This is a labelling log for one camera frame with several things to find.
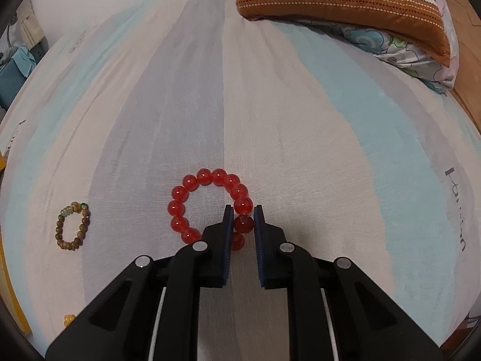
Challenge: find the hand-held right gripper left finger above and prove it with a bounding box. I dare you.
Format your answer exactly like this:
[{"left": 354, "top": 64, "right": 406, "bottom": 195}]
[{"left": 45, "top": 204, "right": 231, "bottom": 361}]

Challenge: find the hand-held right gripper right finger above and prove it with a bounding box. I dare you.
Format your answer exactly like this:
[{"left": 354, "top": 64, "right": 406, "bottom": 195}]
[{"left": 253, "top": 205, "right": 440, "bottom": 361}]

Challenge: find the red bead bracelet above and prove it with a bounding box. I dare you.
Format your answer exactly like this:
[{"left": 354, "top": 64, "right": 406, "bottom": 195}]
[{"left": 167, "top": 168, "right": 254, "bottom": 252}]

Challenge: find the green brown bead bracelet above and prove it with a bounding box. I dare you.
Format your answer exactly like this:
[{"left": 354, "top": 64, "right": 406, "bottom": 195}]
[{"left": 56, "top": 201, "right": 91, "bottom": 251}]

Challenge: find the bed with striped sheet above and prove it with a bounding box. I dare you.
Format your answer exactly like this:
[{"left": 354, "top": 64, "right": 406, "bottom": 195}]
[{"left": 0, "top": 0, "right": 481, "bottom": 361}]

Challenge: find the floral pillow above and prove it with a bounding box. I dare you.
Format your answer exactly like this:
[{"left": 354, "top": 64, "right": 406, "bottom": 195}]
[{"left": 338, "top": 0, "right": 460, "bottom": 94}]

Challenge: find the striped pillow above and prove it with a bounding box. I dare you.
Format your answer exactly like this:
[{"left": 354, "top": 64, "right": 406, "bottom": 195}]
[{"left": 233, "top": 0, "right": 452, "bottom": 67}]

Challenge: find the blue suitcase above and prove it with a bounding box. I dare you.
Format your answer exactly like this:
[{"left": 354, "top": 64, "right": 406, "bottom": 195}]
[{"left": 0, "top": 45, "right": 36, "bottom": 110}]

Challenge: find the light blue towel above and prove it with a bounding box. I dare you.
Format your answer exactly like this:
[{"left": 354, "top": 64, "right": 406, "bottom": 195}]
[{"left": 9, "top": 45, "right": 36, "bottom": 79}]

